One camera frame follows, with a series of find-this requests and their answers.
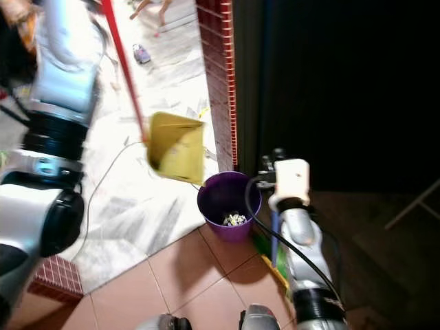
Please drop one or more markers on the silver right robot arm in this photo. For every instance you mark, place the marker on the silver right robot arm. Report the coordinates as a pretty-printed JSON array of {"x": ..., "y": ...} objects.
[{"x": 306, "y": 237}]

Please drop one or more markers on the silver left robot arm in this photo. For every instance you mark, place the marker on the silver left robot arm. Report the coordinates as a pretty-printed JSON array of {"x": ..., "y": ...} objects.
[{"x": 65, "y": 75}]

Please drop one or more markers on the small blue floor item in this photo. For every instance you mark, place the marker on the small blue floor item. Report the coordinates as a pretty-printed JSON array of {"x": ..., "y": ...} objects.
[{"x": 141, "y": 53}]

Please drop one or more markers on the crumpled paper scraps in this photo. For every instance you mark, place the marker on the crumpled paper scraps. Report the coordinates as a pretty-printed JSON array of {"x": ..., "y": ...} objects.
[{"x": 235, "y": 220}]

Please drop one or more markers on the purple plastic waste bin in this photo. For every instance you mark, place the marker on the purple plastic waste bin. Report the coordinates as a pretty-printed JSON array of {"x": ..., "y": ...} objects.
[{"x": 212, "y": 199}]

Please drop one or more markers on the grey robot right foot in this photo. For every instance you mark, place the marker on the grey robot right foot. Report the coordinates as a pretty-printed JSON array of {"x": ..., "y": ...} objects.
[{"x": 258, "y": 320}]

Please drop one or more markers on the grey robot foot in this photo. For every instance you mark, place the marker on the grey robot foot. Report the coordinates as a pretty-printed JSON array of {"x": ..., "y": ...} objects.
[
  {"x": 258, "y": 320},
  {"x": 161, "y": 323}
]

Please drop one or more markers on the grey robot left foot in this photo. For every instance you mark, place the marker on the grey robot left foot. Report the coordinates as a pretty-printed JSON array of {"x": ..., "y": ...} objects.
[{"x": 161, "y": 323}]

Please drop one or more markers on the person bare feet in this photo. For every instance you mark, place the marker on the person bare feet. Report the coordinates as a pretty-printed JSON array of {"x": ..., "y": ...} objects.
[{"x": 158, "y": 8}]

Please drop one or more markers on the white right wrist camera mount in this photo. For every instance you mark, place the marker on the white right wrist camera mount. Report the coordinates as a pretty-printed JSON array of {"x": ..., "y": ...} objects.
[{"x": 291, "y": 177}]

